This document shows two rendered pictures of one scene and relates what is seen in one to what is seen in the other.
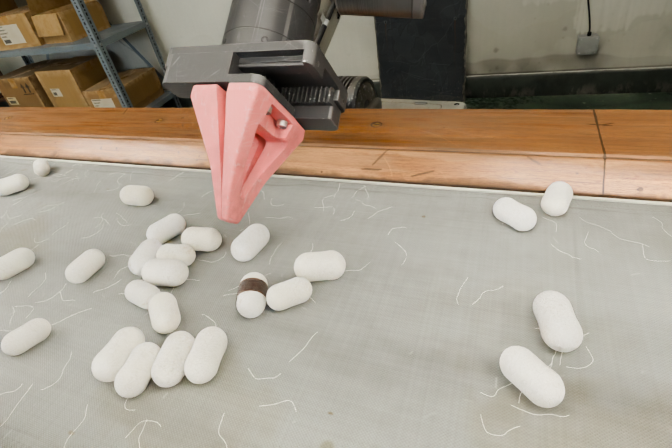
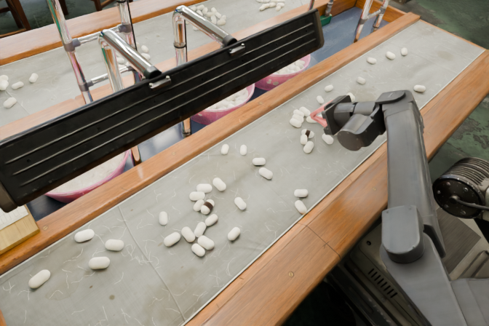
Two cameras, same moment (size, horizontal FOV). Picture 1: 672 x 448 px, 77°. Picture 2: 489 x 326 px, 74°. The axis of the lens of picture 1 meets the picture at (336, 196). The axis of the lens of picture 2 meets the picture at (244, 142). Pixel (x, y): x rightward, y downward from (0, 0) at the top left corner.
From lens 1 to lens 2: 0.78 m
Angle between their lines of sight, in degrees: 74
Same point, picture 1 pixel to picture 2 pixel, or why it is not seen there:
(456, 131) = (351, 205)
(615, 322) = (260, 186)
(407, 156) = (346, 185)
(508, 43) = not seen: outside the picture
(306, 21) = (345, 117)
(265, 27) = (340, 107)
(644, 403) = (244, 175)
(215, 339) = (296, 123)
